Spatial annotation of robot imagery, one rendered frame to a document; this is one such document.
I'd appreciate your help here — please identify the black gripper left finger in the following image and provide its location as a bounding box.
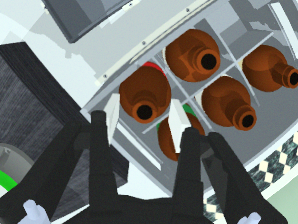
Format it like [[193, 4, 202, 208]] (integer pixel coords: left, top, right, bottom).
[[0, 94, 125, 224]]

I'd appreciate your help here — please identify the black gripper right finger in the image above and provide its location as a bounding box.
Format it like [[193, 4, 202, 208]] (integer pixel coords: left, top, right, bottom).
[[168, 99, 288, 224]]

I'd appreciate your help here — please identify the grey divided crate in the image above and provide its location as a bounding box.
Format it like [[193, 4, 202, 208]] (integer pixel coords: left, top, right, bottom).
[[80, 0, 298, 197]]

